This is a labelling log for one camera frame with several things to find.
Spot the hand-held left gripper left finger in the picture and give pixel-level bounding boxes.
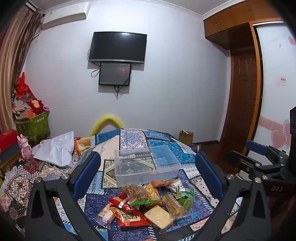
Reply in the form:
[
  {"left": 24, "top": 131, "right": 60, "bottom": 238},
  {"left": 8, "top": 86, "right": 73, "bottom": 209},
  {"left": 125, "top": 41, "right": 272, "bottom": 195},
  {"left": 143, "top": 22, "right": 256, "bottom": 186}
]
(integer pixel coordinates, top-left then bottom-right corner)
[{"left": 24, "top": 152, "right": 109, "bottom": 241}]

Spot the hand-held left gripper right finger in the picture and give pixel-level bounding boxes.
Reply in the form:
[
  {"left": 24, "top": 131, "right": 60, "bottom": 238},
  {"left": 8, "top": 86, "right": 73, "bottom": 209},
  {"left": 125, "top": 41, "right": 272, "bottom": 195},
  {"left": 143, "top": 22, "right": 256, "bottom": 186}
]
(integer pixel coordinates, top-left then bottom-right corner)
[{"left": 195, "top": 151, "right": 272, "bottom": 241}]

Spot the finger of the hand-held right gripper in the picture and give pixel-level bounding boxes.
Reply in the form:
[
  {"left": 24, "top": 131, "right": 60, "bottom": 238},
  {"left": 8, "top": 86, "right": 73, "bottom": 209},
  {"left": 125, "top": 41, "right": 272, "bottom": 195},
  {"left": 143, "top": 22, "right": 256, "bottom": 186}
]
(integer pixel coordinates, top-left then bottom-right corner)
[
  {"left": 245, "top": 140, "right": 290, "bottom": 164},
  {"left": 225, "top": 151, "right": 287, "bottom": 183}
]

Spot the clear plastic storage container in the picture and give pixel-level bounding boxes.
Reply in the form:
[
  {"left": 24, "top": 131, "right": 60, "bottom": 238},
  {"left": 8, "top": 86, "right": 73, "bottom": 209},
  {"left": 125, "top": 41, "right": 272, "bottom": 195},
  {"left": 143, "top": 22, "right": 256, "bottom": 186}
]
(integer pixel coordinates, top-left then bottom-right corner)
[{"left": 114, "top": 146, "right": 182, "bottom": 188}]

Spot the small red snack packet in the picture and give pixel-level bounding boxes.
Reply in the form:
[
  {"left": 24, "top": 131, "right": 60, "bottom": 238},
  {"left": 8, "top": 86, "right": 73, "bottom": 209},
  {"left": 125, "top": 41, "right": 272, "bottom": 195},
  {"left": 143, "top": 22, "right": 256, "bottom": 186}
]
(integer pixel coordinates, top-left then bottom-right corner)
[{"left": 109, "top": 193, "right": 132, "bottom": 208}]

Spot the biscuit pack with white label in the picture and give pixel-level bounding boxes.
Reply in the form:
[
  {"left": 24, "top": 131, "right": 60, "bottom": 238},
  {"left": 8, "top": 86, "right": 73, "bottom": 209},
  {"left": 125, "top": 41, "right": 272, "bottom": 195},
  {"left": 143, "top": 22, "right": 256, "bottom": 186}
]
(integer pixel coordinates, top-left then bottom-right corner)
[{"left": 97, "top": 204, "right": 116, "bottom": 224}]

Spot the large red snack packet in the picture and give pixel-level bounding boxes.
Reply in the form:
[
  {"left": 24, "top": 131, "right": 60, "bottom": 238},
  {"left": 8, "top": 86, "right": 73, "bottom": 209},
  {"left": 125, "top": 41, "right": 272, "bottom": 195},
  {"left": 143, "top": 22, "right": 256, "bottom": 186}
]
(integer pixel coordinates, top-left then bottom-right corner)
[{"left": 113, "top": 205, "right": 151, "bottom": 229}]

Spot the square beige cracker pack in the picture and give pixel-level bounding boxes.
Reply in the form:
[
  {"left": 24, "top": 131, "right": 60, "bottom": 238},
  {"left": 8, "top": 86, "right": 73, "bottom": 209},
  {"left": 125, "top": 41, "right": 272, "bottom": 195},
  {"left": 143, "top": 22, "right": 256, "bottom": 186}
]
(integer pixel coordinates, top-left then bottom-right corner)
[{"left": 144, "top": 205, "right": 174, "bottom": 232}]

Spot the orange patterned fleece blanket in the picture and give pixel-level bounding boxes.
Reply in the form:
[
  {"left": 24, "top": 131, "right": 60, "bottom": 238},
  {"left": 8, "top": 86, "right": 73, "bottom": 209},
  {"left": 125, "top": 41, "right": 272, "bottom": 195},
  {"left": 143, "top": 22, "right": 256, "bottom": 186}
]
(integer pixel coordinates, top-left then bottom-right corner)
[{"left": 74, "top": 137, "right": 95, "bottom": 158}]

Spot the lime green snack packet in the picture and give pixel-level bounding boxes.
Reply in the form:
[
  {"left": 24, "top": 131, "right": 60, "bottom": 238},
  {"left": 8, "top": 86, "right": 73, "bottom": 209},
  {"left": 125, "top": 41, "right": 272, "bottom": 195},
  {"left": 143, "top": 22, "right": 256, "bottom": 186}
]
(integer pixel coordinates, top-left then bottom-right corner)
[{"left": 181, "top": 198, "right": 193, "bottom": 211}]

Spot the small cardboard box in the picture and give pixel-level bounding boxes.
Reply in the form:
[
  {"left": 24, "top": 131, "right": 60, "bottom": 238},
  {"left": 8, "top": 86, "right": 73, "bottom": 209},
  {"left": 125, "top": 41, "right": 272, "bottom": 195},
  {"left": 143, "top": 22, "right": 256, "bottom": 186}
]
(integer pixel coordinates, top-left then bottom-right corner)
[{"left": 179, "top": 130, "right": 194, "bottom": 145}]

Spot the white plastic bag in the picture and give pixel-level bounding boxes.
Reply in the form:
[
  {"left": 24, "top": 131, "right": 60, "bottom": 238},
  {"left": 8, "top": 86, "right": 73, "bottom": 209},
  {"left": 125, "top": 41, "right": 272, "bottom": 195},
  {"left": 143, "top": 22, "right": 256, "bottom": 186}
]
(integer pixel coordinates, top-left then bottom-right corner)
[{"left": 32, "top": 131, "right": 75, "bottom": 168}]

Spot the orange snack bag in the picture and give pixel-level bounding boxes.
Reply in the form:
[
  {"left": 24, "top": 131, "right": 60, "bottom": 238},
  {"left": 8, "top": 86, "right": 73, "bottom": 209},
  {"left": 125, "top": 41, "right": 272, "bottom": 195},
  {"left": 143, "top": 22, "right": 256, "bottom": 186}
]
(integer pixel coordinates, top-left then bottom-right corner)
[{"left": 151, "top": 178, "right": 181, "bottom": 188}]

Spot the long golden cracker pack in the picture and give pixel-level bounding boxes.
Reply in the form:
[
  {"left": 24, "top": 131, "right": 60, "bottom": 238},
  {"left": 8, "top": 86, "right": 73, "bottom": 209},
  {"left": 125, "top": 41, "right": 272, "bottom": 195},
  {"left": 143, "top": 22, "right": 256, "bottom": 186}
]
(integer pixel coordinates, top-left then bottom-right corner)
[{"left": 162, "top": 193, "right": 184, "bottom": 217}]

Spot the brown wooden door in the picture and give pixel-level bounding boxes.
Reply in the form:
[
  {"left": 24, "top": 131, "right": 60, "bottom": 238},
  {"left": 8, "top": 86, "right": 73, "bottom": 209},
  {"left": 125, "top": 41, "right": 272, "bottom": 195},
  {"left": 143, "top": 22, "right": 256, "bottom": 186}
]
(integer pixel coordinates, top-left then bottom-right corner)
[{"left": 221, "top": 50, "right": 258, "bottom": 149}]

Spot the blue patchwork print blanket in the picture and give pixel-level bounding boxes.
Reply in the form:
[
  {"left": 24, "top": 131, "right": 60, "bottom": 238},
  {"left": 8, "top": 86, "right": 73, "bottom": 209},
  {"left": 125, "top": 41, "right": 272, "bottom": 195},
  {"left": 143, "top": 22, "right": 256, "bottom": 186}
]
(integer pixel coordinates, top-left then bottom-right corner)
[{"left": 0, "top": 127, "right": 243, "bottom": 241}]

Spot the yellow foam tube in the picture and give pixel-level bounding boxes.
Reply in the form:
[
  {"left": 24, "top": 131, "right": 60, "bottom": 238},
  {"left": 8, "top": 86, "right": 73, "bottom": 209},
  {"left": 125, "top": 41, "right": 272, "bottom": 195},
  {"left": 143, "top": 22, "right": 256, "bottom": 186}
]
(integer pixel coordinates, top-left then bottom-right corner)
[{"left": 90, "top": 114, "right": 124, "bottom": 137}]

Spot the clear bag of nuts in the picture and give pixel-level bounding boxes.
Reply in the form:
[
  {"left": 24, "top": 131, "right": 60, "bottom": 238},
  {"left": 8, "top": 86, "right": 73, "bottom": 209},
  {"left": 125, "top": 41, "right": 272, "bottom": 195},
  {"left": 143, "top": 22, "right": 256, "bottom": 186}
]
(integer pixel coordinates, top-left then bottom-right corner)
[{"left": 122, "top": 183, "right": 162, "bottom": 204}]

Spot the thin green strip packet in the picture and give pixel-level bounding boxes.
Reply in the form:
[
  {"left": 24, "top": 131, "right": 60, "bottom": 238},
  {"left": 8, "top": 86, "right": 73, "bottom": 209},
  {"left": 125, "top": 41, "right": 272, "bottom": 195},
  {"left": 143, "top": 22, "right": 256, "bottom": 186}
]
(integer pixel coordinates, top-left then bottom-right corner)
[{"left": 129, "top": 201, "right": 158, "bottom": 207}]

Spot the pink plush toy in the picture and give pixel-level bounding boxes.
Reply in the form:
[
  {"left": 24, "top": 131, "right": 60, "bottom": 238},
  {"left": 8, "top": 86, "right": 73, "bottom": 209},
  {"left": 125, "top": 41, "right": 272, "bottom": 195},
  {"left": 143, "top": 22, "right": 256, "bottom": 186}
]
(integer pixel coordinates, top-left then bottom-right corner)
[{"left": 17, "top": 134, "right": 35, "bottom": 163}]

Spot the green fabric bag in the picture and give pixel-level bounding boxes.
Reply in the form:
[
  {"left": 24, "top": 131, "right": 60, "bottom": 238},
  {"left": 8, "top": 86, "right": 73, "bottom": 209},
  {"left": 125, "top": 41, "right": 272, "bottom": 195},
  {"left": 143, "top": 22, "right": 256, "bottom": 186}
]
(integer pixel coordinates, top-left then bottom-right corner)
[{"left": 15, "top": 111, "right": 50, "bottom": 149}]

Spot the white wardrobe sliding door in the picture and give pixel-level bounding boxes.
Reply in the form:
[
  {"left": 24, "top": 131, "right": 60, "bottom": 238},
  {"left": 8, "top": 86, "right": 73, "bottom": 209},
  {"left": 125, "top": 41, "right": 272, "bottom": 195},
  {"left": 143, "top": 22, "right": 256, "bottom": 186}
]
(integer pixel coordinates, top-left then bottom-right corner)
[{"left": 245, "top": 21, "right": 296, "bottom": 156}]

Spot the red box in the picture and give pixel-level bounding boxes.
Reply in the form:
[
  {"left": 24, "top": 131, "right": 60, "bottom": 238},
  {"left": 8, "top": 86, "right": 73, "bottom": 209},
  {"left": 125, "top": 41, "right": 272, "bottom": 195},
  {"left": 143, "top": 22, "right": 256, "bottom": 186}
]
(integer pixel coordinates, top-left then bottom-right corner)
[{"left": 0, "top": 130, "right": 19, "bottom": 151}]

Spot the pile of red fabric items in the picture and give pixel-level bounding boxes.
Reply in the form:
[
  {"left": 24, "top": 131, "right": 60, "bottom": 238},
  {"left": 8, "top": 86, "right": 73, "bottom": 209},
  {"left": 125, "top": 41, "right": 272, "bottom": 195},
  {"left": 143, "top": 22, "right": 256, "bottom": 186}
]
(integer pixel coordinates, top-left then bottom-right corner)
[{"left": 10, "top": 72, "right": 50, "bottom": 120}]

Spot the wooden overhead cabinet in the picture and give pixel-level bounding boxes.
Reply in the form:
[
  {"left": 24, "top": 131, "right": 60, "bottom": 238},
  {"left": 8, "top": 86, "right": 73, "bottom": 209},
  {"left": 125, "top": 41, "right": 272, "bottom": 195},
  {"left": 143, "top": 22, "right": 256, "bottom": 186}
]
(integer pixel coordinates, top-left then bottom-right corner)
[{"left": 203, "top": 0, "right": 285, "bottom": 50}]

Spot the brown striped curtain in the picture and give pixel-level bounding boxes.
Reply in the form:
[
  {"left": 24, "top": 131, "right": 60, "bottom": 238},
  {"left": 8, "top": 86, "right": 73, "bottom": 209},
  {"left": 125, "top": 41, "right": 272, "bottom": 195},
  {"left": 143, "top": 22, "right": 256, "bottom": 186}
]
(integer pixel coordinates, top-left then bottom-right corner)
[{"left": 0, "top": 5, "right": 44, "bottom": 132}]

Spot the small black wall monitor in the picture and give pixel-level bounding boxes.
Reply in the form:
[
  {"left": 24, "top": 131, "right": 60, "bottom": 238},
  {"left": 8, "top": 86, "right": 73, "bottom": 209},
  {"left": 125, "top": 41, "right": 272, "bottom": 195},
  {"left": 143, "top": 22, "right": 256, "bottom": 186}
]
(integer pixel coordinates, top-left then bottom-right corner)
[{"left": 98, "top": 62, "right": 132, "bottom": 86}]

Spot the large black wall television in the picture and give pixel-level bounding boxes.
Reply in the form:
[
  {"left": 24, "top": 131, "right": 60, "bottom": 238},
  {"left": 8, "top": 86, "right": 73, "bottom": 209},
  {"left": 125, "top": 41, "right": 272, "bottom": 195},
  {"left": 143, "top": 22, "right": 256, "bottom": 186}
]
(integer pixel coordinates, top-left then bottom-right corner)
[{"left": 88, "top": 32, "right": 148, "bottom": 64}]

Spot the white wall air conditioner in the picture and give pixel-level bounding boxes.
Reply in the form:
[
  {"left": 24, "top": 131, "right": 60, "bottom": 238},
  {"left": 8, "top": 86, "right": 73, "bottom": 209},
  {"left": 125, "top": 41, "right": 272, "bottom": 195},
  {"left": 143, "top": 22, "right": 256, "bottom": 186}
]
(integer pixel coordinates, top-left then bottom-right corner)
[{"left": 43, "top": 2, "right": 90, "bottom": 29}]

